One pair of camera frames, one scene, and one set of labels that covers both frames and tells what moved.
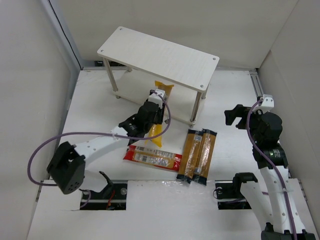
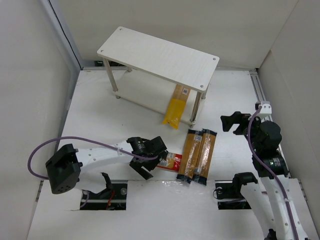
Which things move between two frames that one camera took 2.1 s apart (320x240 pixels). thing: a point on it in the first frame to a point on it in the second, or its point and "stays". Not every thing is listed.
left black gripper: [158, 115] to [155, 158]
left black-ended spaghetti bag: [190, 154] stays
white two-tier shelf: [138, 64] stays
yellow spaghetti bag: [156, 129] to [179, 98]
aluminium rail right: [257, 84] stays
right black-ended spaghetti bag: [204, 155] stays
